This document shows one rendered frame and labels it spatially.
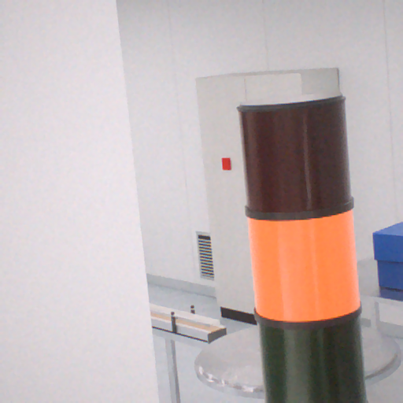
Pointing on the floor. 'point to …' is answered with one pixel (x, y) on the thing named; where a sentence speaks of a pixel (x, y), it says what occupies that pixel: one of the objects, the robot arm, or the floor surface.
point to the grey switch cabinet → (260, 82)
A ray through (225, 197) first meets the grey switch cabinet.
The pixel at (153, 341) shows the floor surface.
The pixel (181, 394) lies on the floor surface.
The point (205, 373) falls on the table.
